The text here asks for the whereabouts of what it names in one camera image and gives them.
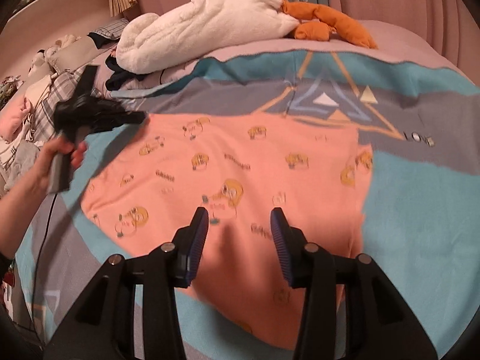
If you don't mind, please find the pink cartoon print shirt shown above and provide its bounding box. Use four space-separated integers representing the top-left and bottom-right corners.
80 113 374 350

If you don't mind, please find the person's left forearm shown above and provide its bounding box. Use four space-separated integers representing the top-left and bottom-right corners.
0 169 48 260

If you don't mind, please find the pile of small clothes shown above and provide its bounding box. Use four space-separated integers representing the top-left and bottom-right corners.
1 34 80 194

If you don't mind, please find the person's left hand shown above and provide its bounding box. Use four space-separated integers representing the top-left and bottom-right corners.
33 135 87 190

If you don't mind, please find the plaid pillow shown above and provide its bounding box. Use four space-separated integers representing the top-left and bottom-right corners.
26 67 86 148

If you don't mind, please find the dark blue garment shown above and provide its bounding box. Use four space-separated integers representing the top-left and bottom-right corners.
88 32 147 91

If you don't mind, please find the pink pillow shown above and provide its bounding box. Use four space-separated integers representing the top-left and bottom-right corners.
48 36 116 74

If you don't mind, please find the blue grey bed cover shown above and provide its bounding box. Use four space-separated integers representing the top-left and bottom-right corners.
16 49 479 359

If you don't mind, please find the white plush goose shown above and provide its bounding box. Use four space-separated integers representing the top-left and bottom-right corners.
115 0 377 75

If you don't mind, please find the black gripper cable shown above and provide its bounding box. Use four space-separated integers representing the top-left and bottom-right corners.
29 193 61 346

